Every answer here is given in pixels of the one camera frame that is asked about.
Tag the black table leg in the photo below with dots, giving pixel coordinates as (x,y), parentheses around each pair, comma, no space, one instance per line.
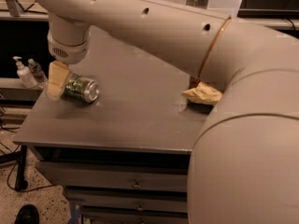
(21,183)

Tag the green soda can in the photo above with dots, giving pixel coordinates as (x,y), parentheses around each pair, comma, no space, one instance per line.
(83,88)

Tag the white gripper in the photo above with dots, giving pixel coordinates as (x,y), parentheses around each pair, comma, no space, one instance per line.
(69,51)

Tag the black shoe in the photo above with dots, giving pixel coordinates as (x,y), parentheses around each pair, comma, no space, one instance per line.
(28,214)

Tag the sea salt chips bag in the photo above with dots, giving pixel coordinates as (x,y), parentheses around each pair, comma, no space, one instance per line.
(200,93)

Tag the grey drawer cabinet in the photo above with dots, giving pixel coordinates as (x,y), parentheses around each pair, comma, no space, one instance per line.
(140,127)

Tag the white pump dispenser bottle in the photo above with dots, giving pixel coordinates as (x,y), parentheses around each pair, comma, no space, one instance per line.
(24,74)

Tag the drawer knob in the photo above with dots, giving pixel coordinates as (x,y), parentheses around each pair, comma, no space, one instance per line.
(136,184)
(140,207)

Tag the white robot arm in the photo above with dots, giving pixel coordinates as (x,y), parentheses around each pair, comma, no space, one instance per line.
(244,167)

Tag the small water bottle on shelf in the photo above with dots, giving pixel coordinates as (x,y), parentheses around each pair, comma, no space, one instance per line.
(37,72)

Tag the top drawer knob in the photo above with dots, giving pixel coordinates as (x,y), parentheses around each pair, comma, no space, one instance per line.
(136,184)

